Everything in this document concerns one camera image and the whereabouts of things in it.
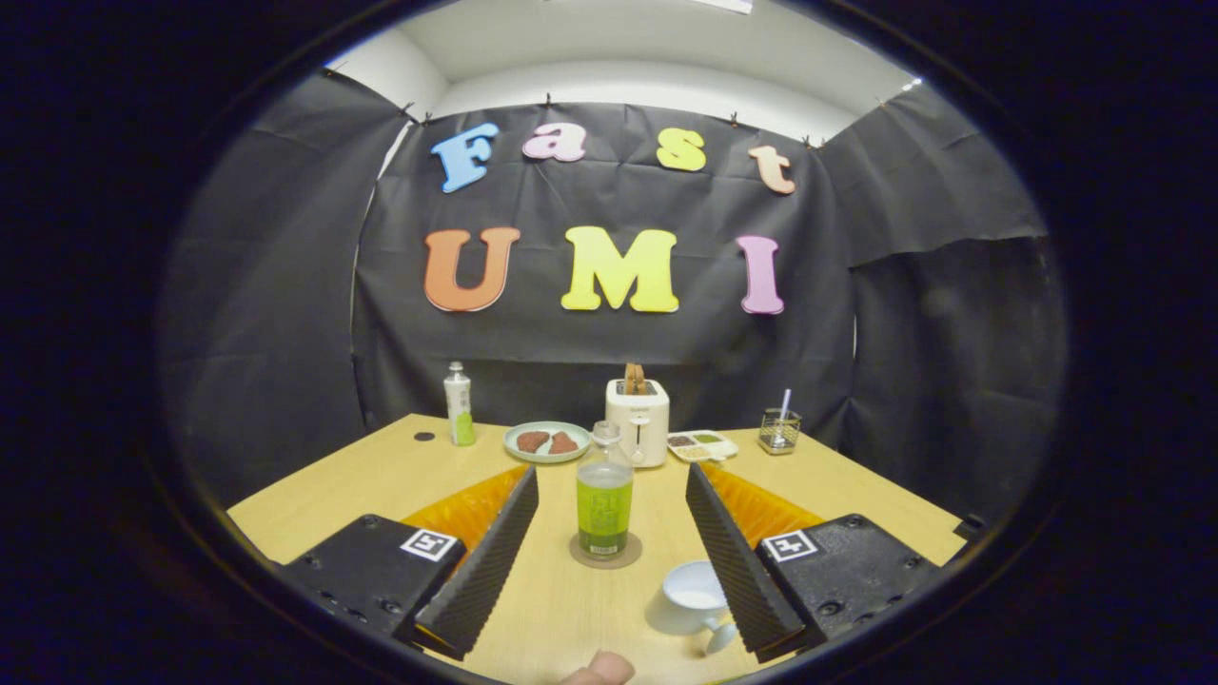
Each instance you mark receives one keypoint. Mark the white straw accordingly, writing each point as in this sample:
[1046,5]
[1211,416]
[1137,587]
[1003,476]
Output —
[785,400]

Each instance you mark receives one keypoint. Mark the wooden table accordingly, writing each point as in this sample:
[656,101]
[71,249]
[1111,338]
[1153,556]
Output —
[533,618]

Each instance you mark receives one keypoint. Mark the ceiling light panel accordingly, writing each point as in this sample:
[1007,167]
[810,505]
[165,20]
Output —
[723,5]

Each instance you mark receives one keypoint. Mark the white toaster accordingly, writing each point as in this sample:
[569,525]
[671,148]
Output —
[638,423]

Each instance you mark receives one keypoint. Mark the slim white green bottle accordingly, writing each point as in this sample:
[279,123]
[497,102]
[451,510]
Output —
[460,409]

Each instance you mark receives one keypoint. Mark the black table edge clamp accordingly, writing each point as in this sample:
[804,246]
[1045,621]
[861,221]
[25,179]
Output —
[971,527]

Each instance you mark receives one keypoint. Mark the green label juice bottle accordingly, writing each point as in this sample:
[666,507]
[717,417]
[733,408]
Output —
[604,514]

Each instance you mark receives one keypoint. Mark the brown meat piece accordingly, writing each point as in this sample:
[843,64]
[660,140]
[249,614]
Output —
[563,443]
[533,441]

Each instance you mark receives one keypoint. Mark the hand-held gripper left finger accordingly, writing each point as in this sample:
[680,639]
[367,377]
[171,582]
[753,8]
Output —
[485,571]

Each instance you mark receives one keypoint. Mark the brown bread slice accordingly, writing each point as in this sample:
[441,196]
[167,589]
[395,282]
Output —
[635,378]

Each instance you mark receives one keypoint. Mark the black backdrop cloth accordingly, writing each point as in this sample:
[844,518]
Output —
[904,381]

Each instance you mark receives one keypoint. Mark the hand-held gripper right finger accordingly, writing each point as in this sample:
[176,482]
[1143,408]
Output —
[737,571]

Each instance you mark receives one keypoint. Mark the round brown coaster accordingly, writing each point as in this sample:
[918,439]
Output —
[635,552]

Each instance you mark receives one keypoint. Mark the pale green plate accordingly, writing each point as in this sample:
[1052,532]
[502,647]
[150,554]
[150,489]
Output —
[547,458]

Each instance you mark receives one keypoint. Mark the white cup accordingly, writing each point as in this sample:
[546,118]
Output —
[690,597]

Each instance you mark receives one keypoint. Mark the white divided sauce tray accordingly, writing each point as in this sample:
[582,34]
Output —
[702,447]

